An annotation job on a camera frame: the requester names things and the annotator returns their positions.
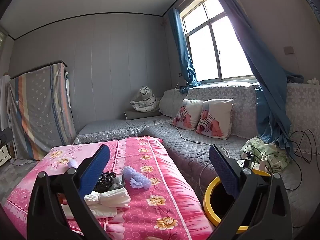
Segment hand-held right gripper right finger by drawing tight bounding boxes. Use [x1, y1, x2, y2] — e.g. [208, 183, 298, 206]
[209, 144, 293, 240]

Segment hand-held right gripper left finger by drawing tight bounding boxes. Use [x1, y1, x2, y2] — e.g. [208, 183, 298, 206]
[27, 144, 111, 240]

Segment black plastic bag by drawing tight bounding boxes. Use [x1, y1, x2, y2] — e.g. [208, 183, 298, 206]
[94, 171, 117, 192]

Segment white tissue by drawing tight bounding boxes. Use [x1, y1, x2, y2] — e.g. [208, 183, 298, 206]
[84, 187, 131, 208]

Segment yellow trash bin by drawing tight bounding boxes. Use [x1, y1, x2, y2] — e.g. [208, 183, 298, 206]
[203, 169, 272, 234]

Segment crumpled foil packet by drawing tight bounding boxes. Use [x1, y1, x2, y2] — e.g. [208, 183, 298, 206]
[111, 175, 125, 189]

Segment white power strip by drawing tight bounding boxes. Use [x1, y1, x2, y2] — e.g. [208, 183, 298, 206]
[236, 155, 269, 172]

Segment white folded cloth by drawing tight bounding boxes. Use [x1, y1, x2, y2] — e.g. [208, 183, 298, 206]
[61, 201, 118, 220]

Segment light green cloth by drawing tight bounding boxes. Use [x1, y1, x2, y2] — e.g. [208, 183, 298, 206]
[240, 136, 292, 170]

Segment grey quilted sofa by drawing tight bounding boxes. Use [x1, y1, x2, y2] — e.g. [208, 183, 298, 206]
[74, 81, 320, 235]

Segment purple fuzzy sock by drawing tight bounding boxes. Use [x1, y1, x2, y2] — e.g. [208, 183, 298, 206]
[122, 165, 151, 190]

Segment baby print pillow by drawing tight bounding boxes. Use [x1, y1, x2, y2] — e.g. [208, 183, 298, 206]
[171, 99, 204, 131]
[195, 99, 234, 140]

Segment pink floral blanket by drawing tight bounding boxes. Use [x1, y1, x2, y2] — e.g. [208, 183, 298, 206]
[5, 136, 215, 240]

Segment grey bolster pillow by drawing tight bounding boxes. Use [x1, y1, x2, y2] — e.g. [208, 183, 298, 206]
[124, 110, 163, 120]

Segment grey patterned cushion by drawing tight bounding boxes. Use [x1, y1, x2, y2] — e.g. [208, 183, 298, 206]
[159, 89, 190, 117]

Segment white tiger plush toy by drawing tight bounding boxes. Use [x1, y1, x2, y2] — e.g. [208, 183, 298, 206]
[129, 86, 161, 113]

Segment black device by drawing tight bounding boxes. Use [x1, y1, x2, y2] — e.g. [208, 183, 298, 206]
[0, 127, 13, 145]

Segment long blue curtain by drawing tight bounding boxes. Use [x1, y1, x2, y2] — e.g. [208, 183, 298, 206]
[207, 0, 304, 153]

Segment short blue curtain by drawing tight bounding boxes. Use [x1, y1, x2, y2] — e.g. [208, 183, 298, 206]
[168, 7, 201, 93]

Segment window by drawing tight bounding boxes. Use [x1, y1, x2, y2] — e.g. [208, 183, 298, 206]
[181, 0, 255, 83]

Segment black cable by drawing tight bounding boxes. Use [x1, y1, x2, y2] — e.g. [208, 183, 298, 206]
[287, 129, 320, 178]

